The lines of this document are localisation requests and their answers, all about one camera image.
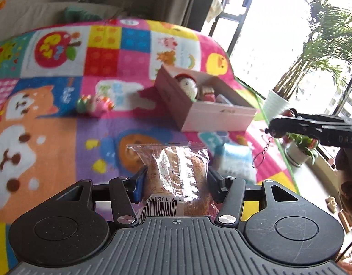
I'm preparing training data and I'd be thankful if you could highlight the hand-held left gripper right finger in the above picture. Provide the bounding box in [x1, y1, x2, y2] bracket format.
[207, 168, 306, 228]

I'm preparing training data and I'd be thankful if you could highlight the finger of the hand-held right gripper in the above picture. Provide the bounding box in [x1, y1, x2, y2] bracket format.
[289, 108, 352, 127]
[268, 116, 325, 140]

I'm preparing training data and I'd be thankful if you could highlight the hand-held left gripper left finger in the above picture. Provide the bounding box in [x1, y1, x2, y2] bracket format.
[43, 168, 150, 228]

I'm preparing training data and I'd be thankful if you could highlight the dark keychain charm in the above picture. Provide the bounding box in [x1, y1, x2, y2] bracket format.
[252, 124, 287, 169]

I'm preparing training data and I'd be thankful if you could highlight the clear biscuit packet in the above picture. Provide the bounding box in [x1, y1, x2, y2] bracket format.
[127, 143, 219, 224]

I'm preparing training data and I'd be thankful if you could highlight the pink cardboard box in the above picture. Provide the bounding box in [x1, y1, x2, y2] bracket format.
[154, 64, 258, 132]

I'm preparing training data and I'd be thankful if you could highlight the cream toy with red top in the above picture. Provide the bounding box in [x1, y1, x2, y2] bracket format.
[197, 84, 218, 102]

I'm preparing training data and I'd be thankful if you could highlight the crochet doll with red hat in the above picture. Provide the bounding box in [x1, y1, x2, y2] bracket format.
[174, 74, 201, 101]

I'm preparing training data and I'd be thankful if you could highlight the person's right hand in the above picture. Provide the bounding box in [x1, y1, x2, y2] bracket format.
[335, 147, 352, 217]

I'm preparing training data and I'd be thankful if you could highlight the small potted plant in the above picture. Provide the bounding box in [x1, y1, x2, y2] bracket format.
[283, 133, 321, 168]

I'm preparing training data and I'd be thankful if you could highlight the white ribbed plant pot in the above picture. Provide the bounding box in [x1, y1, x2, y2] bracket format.
[262, 89, 291, 121]

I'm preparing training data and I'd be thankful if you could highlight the light blue tissue packet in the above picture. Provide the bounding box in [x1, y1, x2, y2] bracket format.
[214, 142, 257, 182]

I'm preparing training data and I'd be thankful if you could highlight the small cream figurine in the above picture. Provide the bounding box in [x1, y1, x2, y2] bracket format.
[326, 196, 339, 213]

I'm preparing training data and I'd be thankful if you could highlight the green palm plant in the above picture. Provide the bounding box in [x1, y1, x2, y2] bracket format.
[272, 0, 352, 104]

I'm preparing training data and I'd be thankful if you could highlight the colourful cartoon play mat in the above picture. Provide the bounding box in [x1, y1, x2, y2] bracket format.
[0, 19, 301, 275]

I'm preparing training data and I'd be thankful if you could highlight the beige hanging cloth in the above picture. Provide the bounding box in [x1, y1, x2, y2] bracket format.
[207, 0, 231, 23]

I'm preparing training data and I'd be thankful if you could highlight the beige curtain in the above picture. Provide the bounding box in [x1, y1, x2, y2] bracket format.
[153, 0, 219, 32]

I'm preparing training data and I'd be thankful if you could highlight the mint green cloth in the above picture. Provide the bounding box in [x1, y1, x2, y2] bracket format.
[63, 6, 103, 22]

